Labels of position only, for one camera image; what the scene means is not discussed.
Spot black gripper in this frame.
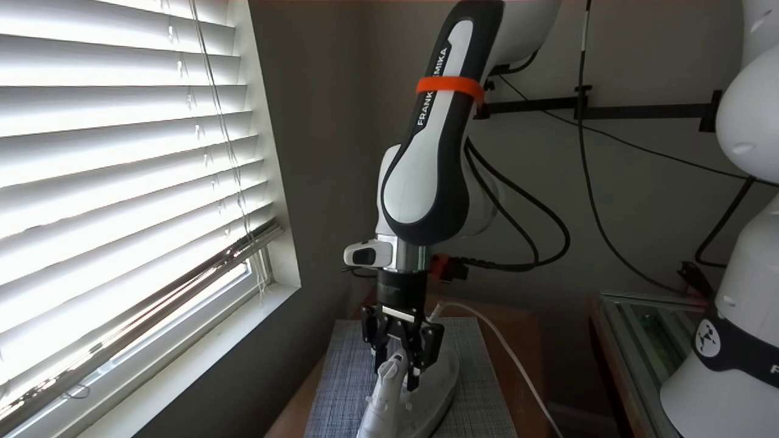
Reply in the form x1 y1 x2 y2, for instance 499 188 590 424
359 269 449 395

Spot white pressing iron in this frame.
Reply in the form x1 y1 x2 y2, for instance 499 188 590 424
353 337 464 438

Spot grey grid mat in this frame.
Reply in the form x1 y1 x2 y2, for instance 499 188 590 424
302 317 523 438

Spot wooden side table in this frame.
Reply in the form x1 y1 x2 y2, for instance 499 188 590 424
260 292 566 438

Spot white window blinds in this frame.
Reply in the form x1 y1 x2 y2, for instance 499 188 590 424
0 0 287 419

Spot white iron power cord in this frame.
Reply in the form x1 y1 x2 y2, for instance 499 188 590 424
428 296 566 438

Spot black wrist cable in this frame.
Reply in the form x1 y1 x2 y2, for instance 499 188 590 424
442 138 572 275

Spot aluminium rail frame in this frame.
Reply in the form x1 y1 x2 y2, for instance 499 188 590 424
596 290 711 438

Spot orange strap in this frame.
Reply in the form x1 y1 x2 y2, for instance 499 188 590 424
415 72 488 110

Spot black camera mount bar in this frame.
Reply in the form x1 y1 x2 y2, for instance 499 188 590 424
473 82 731 137

